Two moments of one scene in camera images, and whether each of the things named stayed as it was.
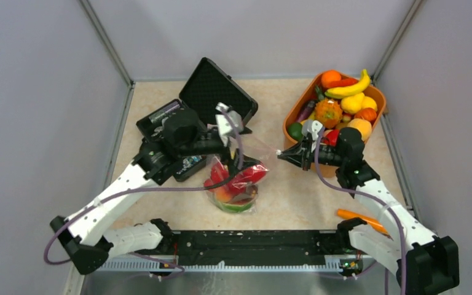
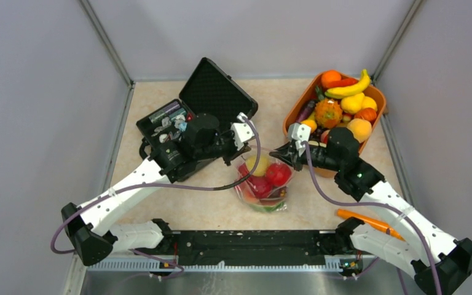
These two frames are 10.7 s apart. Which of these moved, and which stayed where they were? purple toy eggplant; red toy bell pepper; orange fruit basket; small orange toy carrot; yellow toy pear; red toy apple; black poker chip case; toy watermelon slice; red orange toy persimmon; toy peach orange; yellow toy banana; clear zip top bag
Moved: toy watermelon slice; clear zip top bag; red toy apple; red toy bell pepper
Stayed: toy peach orange; yellow toy banana; yellow toy pear; red orange toy persimmon; black poker chip case; purple toy eggplant; orange fruit basket; small orange toy carrot
